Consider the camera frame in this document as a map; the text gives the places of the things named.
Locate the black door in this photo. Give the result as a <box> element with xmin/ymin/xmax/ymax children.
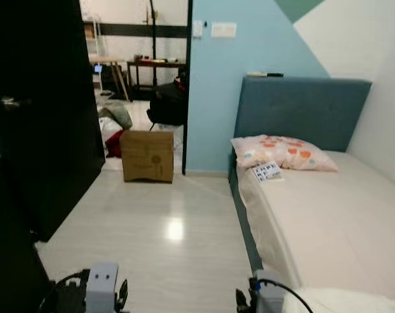
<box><xmin>0</xmin><ymin>0</ymin><xmax>106</xmax><ymax>243</ymax></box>

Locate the silver door handle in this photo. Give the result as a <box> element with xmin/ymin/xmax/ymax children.
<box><xmin>0</xmin><ymin>96</ymin><xmax>33</xmax><ymax>116</ymax></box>

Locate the red cloth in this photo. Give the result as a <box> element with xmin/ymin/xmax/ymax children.
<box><xmin>104</xmin><ymin>129</ymin><xmax>126</xmax><ymax>159</ymax></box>

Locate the black door frame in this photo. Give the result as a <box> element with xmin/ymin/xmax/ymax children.
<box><xmin>181</xmin><ymin>0</ymin><xmax>194</xmax><ymax>176</ymax></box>

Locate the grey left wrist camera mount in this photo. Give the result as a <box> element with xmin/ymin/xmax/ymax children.
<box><xmin>85</xmin><ymin>262</ymin><xmax>119</xmax><ymax>313</ymax></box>

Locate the grey cloth bag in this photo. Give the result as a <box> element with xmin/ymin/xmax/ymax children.
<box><xmin>98</xmin><ymin>104</ymin><xmax>134</xmax><ymax>130</ymax></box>

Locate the white wall switch panel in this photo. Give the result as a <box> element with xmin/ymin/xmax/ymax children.
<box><xmin>210</xmin><ymin>22</ymin><xmax>238</xmax><ymax>39</ymax></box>

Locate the white blue print packet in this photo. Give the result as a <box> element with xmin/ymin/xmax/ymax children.
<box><xmin>251</xmin><ymin>162</ymin><xmax>285</xmax><ymax>184</ymax></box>

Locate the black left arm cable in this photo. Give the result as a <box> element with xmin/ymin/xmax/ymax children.
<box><xmin>37</xmin><ymin>270</ymin><xmax>91</xmax><ymax>313</ymax></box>

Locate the dark wood table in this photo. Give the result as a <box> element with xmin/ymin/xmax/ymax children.
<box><xmin>125</xmin><ymin>59</ymin><xmax>187</xmax><ymax>92</ymax></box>

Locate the brown cardboard box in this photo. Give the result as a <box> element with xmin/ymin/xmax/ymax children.
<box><xmin>119</xmin><ymin>129</ymin><xmax>176</xmax><ymax>184</ymax></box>

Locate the black cabinet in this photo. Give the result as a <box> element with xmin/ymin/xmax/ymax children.
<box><xmin>0</xmin><ymin>155</ymin><xmax>55</xmax><ymax>313</ymax></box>

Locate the white shelf rack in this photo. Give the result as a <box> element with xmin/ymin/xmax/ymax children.
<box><xmin>83</xmin><ymin>18</ymin><xmax>108</xmax><ymax>61</ymax></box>

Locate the teal bed base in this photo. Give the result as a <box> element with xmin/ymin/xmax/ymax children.
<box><xmin>228</xmin><ymin>162</ymin><xmax>265</xmax><ymax>275</ymax></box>

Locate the teal upholstered headboard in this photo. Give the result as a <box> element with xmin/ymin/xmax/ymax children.
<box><xmin>233</xmin><ymin>76</ymin><xmax>373</xmax><ymax>171</ymax></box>

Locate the black stand pole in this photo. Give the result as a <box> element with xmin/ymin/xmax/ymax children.
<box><xmin>147</xmin><ymin>0</ymin><xmax>160</xmax><ymax>87</ymax></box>

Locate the bulging white plastic bag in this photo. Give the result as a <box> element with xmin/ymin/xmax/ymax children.
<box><xmin>99</xmin><ymin>116</ymin><xmax>123</xmax><ymax>147</ymax></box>

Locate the black luggage bag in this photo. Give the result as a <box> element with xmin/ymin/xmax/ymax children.
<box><xmin>147</xmin><ymin>77</ymin><xmax>189</xmax><ymax>128</ymax></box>

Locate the pink patterned pillow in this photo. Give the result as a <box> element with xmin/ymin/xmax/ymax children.
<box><xmin>230</xmin><ymin>134</ymin><xmax>340</xmax><ymax>173</ymax></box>

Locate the light wood table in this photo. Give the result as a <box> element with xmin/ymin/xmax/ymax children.
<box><xmin>89</xmin><ymin>59</ymin><xmax>132</xmax><ymax>102</ymax></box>

